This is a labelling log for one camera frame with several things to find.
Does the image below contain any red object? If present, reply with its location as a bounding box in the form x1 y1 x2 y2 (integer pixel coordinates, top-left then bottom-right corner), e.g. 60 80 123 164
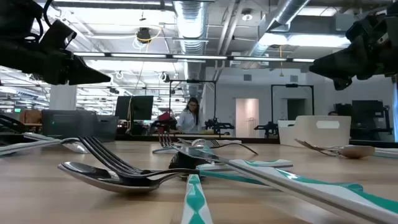
157 111 172 123

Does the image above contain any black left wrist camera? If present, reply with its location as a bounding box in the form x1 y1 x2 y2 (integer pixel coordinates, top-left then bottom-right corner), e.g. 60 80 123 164
39 20 78 51

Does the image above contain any black background rig frame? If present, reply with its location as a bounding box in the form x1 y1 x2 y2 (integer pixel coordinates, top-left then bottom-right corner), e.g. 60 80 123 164
169 80 217 135
270 83 315 139

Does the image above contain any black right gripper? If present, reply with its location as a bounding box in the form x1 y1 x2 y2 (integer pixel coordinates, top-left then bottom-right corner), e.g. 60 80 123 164
309 12 398 91

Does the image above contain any spoon with patterned teal handle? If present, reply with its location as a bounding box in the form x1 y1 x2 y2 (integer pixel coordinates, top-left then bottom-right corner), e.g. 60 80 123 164
191 138 243 147
57 159 294 193
329 144 398 160
169 151 215 224
0 137 90 156

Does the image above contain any bright ceiling light panel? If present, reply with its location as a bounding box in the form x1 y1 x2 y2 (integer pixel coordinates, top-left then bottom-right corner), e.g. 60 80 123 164
258 32 351 48

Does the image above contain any white door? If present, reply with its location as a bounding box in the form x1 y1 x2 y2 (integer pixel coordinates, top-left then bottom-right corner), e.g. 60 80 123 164
235 98 260 138

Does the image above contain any black ceiling device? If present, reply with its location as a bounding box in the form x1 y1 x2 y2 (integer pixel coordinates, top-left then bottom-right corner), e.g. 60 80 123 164
136 27 152 44

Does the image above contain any silver ventilation duct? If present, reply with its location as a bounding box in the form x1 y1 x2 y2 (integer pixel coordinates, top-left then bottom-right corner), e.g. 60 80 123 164
248 0 312 58
173 0 208 97

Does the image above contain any knife with patterned teal handle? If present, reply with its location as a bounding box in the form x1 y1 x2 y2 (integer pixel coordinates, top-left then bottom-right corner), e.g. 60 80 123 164
22 133 63 142
170 144 398 224

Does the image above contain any brown box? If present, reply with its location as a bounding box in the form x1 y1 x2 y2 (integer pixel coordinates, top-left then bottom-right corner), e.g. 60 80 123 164
19 109 43 125

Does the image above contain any white pillar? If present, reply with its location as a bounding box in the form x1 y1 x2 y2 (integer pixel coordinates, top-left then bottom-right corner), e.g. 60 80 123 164
49 83 78 111

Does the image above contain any white bin with slot handle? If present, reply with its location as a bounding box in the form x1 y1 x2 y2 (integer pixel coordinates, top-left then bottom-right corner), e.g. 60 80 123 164
277 115 352 147

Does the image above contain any dark grey plastic bin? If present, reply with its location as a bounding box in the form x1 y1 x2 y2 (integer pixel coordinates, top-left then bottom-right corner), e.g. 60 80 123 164
42 109 119 142

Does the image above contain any black monitor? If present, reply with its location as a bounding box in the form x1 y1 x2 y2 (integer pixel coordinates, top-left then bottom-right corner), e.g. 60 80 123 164
114 95 154 121
351 100 386 129

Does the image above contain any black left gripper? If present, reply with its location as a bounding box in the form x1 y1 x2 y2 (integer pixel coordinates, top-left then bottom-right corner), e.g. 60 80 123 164
0 39 111 86

